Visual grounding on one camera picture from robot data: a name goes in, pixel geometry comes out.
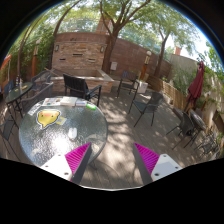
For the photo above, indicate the small round table left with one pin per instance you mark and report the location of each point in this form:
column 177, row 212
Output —
column 15, row 95

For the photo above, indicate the dark metal chair far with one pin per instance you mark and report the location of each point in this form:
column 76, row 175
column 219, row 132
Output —
column 128, row 82

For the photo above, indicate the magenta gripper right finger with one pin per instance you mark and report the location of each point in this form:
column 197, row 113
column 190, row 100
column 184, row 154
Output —
column 153, row 166

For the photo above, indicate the white computer mouse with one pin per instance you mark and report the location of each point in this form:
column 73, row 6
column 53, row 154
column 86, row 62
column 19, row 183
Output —
column 72, row 133

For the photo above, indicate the yellow speech bubble mouse pad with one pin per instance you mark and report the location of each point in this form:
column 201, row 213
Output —
column 45, row 118

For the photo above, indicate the dark chair at right table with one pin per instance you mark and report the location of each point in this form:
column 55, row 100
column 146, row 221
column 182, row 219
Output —
column 186, row 127

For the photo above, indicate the stone fountain wall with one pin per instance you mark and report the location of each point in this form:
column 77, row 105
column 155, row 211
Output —
column 81, row 54

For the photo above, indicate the grey wicker chair left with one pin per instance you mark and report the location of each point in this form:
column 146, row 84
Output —
column 45, row 92

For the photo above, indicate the green and white small object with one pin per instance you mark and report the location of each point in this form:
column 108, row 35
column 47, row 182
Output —
column 90, row 106

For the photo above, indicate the closed red patio umbrella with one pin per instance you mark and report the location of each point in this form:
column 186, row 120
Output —
column 195, row 88

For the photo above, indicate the dark mesh chair middle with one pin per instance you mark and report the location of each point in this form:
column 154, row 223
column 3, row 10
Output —
column 151, row 106

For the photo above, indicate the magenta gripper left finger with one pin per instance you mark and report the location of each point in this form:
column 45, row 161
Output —
column 70, row 166

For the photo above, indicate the open book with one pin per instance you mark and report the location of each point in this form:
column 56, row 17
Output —
column 66, row 101

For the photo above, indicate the round table right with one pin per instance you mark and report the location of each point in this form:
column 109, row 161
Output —
column 199, row 124

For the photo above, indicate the black slatted patio chair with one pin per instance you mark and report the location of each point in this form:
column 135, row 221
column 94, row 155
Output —
column 78, row 87

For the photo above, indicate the central tree trunk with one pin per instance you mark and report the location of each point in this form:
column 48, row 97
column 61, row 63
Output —
column 115, row 15

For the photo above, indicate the round glass patio table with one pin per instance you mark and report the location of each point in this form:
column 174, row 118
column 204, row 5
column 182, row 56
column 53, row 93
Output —
column 39, row 145

